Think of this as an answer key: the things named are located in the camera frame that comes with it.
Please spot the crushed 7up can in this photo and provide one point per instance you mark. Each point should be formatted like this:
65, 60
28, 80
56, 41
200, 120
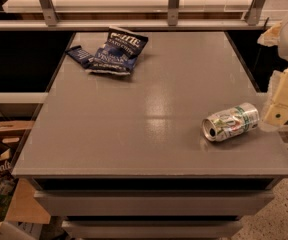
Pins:
230, 123

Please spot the blue chip bag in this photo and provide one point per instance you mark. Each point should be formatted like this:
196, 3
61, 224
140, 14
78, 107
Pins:
117, 56

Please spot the grey drawer cabinet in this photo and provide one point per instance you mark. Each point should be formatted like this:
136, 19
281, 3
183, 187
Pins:
143, 132

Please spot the lower grey drawer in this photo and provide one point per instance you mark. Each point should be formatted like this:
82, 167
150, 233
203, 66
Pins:
151, 230

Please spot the grey drawer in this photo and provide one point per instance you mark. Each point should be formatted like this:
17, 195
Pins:
151, 230
153, 203

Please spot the upper grey drawer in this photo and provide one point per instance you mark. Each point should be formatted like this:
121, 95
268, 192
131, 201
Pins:
153, 203

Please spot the cardboard box with snacks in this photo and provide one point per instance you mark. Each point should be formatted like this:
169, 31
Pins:
21, 217

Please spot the metal frame rail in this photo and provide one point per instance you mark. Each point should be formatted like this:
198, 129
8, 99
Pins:
135, 15

